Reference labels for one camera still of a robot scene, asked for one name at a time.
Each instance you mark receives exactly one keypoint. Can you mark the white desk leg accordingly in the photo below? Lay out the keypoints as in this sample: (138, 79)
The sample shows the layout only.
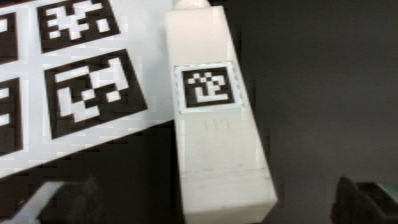
(227, 193)

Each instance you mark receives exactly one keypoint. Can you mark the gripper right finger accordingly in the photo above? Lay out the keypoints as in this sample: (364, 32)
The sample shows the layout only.
(366, 203)

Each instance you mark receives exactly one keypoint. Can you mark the white flat base plate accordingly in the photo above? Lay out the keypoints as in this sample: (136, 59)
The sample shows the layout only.
(83, 76)

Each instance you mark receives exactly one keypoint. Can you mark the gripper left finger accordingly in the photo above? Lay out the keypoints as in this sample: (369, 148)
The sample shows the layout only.
(64, 204)

